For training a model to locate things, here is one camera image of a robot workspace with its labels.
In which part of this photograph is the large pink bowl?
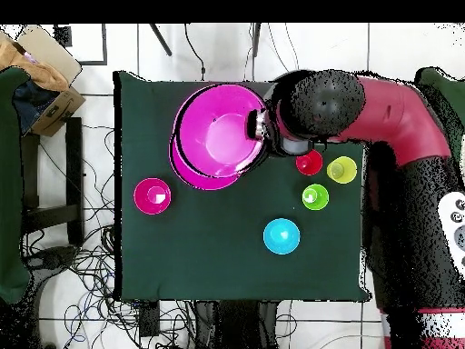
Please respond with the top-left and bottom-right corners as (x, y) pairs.
(172, 84), (270, 179)
(168, 126), (242, 191)

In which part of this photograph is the small blue bowl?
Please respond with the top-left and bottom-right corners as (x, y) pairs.
(262, 217), (302, 255)

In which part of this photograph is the dark green tablecloth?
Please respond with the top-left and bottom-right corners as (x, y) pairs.
(113, 69), (377, 303)

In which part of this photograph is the red cup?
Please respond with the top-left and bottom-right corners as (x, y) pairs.
(294, 149), (324, 176)

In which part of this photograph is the green cup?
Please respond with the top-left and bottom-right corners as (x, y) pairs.
(302, 184), (331, 211)

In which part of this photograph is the crimson bowl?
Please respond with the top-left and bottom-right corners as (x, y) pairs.
(133, 177), (173, 215)

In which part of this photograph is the yellow cup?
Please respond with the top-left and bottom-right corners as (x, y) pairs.
(325, 155), (358, 185)

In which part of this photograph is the black floor box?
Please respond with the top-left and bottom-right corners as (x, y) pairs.
(138, 300), (162, 338)

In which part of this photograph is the black tripod leg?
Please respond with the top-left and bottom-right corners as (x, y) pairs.
(251, 23), (262, 58)
(148, 23), (173, 57)

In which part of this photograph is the black rounded floor base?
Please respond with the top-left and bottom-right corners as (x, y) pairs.
(34, 245), (79, 270)

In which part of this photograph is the cardboard box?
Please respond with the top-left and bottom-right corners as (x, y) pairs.
(0, 24), (87, 138)

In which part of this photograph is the green side table cloth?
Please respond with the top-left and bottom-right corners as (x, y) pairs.
(0, 66), (32, 304)
(413, 66), (465, 161)

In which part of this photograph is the black cable with plug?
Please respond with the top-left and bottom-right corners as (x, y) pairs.
(183, 23), (207, 82)

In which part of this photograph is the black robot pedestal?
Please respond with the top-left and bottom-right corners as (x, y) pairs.
(195, 300), (281, 349)

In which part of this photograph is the black stool frame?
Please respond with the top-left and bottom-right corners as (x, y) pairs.
(19, 116), (85, 248)

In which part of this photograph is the tangle of black cables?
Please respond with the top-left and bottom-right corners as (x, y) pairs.
(21, 123), (197, 349)

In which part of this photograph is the black square frame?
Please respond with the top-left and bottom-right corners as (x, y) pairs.
(54, 23), (109, 66)

